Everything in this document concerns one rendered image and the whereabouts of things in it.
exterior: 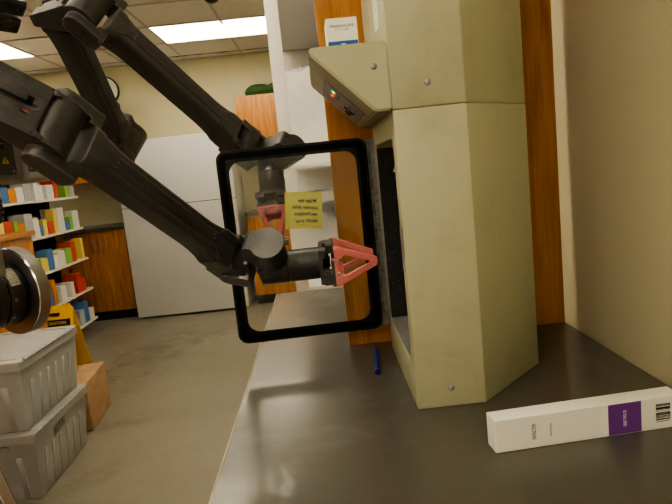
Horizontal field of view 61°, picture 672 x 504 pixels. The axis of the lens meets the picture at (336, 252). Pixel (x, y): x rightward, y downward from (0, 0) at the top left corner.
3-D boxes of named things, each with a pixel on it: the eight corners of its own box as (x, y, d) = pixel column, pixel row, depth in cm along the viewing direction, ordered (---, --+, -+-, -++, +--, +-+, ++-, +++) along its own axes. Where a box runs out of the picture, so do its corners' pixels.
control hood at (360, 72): (371, 126, 116) (367, 75, 115) (392, 109, 84) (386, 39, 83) (315, 132, 116) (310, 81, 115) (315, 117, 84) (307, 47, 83)
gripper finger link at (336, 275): (373, 237, 101) (320, 243, 101) (376, 242, 94) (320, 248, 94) (377, 274, 102) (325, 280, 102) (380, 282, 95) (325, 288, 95)
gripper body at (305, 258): (328, 239, 106) (288, 244, 106) (328, 247, 96) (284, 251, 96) (331, 274, 107) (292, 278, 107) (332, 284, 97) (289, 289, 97)
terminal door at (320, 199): (383, 327, 121) (365, 136, 115) (239, 344, 119) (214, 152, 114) (383, 326, 122) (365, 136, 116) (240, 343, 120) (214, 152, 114)
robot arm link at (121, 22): (84, -13, 104) (56, 25, 99) (99, -28, 100) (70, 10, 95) (251, 139, 129) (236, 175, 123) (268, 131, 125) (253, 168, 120)
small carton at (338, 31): (357, 60, 97) (353, 24, 96) (359, 54, 92) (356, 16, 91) (327, 63, 97) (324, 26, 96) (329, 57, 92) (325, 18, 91)
